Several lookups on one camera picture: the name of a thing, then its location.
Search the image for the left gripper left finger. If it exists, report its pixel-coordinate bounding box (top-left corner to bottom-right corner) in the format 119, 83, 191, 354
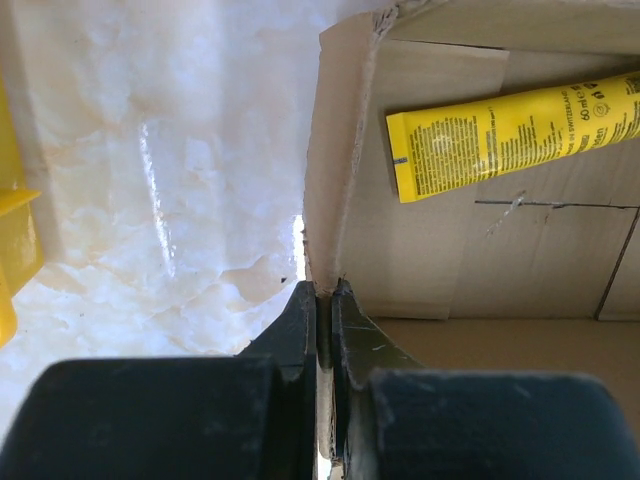
1, 281, 317, 479

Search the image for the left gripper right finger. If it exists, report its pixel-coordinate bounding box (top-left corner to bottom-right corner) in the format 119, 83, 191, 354
330, 282, 639, 479

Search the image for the brown cardboard express box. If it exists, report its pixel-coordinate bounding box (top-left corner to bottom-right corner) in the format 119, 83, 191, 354
304, 1, 639, 448

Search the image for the yellow cream tube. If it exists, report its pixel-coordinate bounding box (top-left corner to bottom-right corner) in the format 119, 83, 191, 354
386, 72, 639, 204

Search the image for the yellow plastic tray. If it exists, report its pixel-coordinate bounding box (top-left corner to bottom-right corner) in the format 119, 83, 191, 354
0, 91, 44, 345

